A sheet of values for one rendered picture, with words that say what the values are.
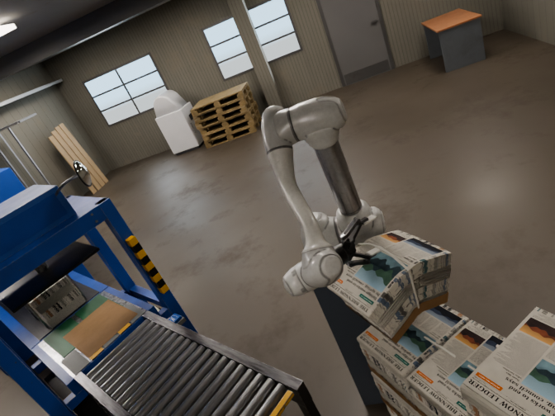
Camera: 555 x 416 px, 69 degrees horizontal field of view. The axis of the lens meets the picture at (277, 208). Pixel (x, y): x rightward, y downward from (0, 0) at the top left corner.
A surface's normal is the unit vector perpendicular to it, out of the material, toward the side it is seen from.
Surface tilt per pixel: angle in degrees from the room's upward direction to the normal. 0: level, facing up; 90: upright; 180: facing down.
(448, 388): 1
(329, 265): 66
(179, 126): 90
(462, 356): 0
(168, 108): 90
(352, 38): 90
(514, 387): 1
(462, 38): 90
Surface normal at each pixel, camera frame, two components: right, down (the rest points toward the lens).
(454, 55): -0.11, 0.50
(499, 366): -0.34, -0.82
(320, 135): 0.05, 0.72
